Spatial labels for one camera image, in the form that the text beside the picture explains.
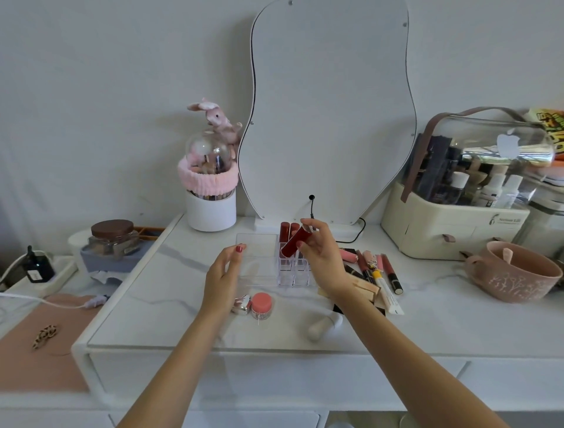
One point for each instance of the group of cosmetic bottles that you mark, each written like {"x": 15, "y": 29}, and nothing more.
{"x": 467, "y": 183}

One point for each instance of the person's right hand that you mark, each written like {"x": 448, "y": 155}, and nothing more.
{"x": 328, "y": 264}

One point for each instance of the cream cosmetics box clear lid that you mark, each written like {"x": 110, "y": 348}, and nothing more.
{"x": 454, "y": 225}

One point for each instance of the white power strip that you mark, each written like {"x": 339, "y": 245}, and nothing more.
{"x": 57, "y": 273}

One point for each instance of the glass jar brown lid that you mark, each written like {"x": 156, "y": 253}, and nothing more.
{"x": 113, "y": 240}

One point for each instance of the pink mat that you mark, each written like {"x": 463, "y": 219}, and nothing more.
{"x": 39, "y": 366}

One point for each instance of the clear plastic container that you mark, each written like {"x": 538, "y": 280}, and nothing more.
{"x": 544, "y": 220}

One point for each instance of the white tube yellow band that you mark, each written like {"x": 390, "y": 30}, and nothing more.
{"x": 387, "y": 295}

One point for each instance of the black cosmetic stick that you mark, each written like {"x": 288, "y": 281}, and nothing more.
{"x": 354, "y": 271}

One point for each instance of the pink fluffy headband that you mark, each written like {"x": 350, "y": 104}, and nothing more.
{"x": 207, "y": 183}

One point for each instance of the white wavy mirror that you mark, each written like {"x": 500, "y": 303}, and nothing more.
{"x": 330, "y": 110}

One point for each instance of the person's left hand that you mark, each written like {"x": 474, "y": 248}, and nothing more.
{"x": 220, "y": 282}

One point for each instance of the pink lip gloss tube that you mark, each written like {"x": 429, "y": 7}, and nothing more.
{"x": 349, "y": 255}

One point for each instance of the person's left forearm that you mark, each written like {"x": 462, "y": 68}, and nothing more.
{"x": 176, "y": 374}

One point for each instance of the blue-grey tray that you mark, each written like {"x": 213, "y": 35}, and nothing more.
{"x": 110, "y": 264}

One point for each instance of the pink lip gloss charm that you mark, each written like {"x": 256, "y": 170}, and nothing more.
{"x": 365, "y": 264}

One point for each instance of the black small bottle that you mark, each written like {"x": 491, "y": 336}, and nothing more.
{"x": 38, "y": 267}

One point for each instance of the white vanity desk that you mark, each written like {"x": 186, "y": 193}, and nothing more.
{"x": 282, "y": 370}

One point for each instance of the dark red gloss black cap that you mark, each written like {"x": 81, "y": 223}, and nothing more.
{"x": 391, "y": 273}

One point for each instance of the leopard print hair clip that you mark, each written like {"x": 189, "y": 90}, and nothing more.
{"x": 44, "y": 337}

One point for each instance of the person's right forearm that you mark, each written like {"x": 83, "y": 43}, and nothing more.
{"x": 409, "y": 361}

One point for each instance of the white brush holder glass dome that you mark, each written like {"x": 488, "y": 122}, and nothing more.
{"x": 210, "y": 207}

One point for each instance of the clear acrylic lipstick organizer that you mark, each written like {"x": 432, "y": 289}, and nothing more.
{"x": 260, "y": 260}

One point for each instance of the pink lid cream jar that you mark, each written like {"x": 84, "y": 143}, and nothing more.
{"x": 261, "y": 305}

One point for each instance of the beige flat box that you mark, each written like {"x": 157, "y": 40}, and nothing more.
{"x": 363, "y": 291}

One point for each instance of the red lipstick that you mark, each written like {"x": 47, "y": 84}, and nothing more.
{"x": 283, "y": 233}
{"x": 294, "y": 229}

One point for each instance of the person's right thumb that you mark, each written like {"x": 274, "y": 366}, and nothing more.
{"x": 307, "y": 252}

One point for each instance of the pink bunny plush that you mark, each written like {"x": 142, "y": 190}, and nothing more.
{"x": 218, "y": 117}

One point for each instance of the person's left thumb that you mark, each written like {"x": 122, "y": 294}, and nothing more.
{"x": 238, "y": 255}

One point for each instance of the pink patterned mug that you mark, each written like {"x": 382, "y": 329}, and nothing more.
{"x": 515, "y": 282}

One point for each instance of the wooden divider tray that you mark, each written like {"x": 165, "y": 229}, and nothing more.
{"x": 150, "y": 231}

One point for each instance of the colourful snack packet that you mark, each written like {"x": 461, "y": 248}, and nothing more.
{"x": 550, "y": 128}

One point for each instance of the dark red lipstick tube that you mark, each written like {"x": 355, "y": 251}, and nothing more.
{"x": 291, "y": 244}

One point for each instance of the silver compact case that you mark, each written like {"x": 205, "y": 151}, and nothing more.
{"x": 241, "y": 305}

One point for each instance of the pink spoon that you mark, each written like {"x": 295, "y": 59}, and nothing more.
{"x": 507, "y": 255}

